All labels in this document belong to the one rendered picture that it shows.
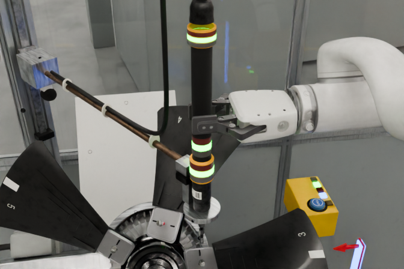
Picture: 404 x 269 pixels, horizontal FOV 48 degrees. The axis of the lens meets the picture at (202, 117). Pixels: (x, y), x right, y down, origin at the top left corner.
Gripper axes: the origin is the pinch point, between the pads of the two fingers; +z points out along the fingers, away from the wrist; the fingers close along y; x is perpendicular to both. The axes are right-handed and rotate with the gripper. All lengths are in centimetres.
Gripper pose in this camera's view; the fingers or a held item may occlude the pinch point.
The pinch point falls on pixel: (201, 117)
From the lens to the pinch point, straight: 75.7
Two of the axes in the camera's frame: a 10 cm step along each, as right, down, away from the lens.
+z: -9.9, 0.8, -1.3
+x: 0.0, -8.6, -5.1
